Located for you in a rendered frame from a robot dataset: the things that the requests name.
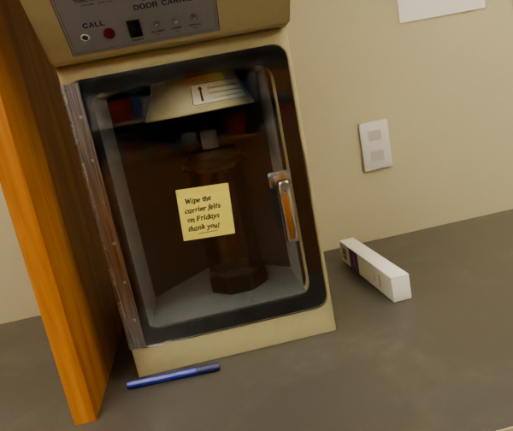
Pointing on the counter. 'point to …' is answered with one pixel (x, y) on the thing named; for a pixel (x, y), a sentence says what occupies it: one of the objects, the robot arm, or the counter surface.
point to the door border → (94, 186)
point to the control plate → (95, 20)
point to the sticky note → (205, 211)
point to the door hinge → (95, 214)
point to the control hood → (56, 57)
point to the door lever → (278, 180)
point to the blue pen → (173, 375)
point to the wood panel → (45, 197)
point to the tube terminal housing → (268, 331)
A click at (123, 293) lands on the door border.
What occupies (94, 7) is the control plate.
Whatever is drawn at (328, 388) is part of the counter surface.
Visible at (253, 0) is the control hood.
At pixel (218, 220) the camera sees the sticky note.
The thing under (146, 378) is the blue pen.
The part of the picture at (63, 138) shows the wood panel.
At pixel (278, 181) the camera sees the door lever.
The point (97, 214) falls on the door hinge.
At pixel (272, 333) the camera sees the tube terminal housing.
